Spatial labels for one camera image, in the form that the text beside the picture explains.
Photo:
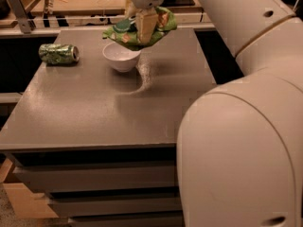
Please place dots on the grey drawer cabinet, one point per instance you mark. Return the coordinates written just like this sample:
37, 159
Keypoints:
102, 145

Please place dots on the green soda can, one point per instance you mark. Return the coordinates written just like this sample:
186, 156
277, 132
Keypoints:
58, 53

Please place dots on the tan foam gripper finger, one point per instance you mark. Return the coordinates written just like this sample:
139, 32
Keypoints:
130, 9
145, 21

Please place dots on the white bowl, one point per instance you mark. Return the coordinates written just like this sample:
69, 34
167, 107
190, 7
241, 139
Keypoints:
120, 58

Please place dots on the cardboard box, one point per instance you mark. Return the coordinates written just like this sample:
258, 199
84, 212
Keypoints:
24, 202

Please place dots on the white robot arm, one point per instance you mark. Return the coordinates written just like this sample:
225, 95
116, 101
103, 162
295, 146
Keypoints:
239, 147

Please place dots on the wooden workbench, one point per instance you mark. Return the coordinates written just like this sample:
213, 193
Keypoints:
79, 3

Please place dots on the left metal bracket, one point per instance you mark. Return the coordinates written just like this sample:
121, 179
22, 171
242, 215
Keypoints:
21, 16

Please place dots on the green rice chip bag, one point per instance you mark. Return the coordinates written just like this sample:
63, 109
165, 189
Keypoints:
125, 32

